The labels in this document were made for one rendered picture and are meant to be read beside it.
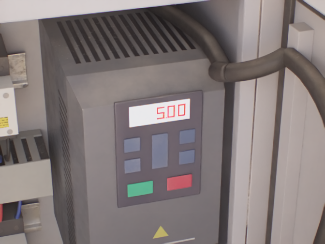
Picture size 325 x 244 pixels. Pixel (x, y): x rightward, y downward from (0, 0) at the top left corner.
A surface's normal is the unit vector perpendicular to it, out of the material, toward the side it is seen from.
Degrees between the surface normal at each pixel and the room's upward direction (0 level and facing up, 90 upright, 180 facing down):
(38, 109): 90
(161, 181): 90
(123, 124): 90
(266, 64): 57
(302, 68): 45
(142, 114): 90
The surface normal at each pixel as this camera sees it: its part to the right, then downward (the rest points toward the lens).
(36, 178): 0.29, 0.47
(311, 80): -0.59, -0.39
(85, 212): -0.88, 0.23
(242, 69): -0.53, 0.01
